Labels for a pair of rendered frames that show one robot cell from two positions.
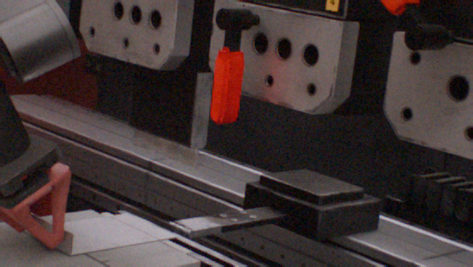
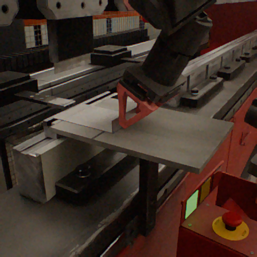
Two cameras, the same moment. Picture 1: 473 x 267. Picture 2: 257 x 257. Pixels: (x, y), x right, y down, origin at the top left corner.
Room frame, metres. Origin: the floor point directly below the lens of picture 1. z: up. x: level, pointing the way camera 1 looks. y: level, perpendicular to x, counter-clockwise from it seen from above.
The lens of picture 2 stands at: (1.06, 0.65, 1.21)
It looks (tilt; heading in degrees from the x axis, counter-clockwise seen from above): 23 degrees down; 255
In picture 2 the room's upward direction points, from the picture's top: straight up
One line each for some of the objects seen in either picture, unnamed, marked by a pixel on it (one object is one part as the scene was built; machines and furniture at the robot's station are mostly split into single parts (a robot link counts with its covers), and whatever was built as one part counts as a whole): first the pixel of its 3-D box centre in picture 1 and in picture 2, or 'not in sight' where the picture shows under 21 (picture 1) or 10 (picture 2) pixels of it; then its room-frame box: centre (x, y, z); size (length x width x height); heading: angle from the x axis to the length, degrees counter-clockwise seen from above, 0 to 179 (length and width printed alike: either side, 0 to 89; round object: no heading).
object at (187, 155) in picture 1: (168, 111); (72, 42); (1.01, 0.07, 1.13); 0.10 x 0.02 x 0.10; 44
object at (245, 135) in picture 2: not in sight; (246, 132); (0.17, -0.54, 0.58); 0.15 x 0.02 x 0.07; 44
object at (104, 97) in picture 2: (170, 253); (84, 112); (1.00, 0.05, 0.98); 0.20 x 0.03 x 0.03; 44
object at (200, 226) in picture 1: (267, 208); (24, 91); (1.11, -0.05, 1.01); 0.26 x 0.12 x 0.05; 134
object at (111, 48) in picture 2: not in sight; (127, 57); (0.80, -0.35, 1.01); 0.26 x 0.12 x 0.05; 134
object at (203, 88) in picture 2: not in sight; (203, 90); (0.54, -0.32, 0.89); 0.30 x 0.05 x 0.03; 44
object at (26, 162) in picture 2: not in sight; (94, 135); (0.97, 0.03, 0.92); 0.39 x 0.06 x 0.10; 44
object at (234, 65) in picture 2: not in sight; (232, 68); (0.25, -0.59, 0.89); 0.30 x 0.05 x 0.03; 44
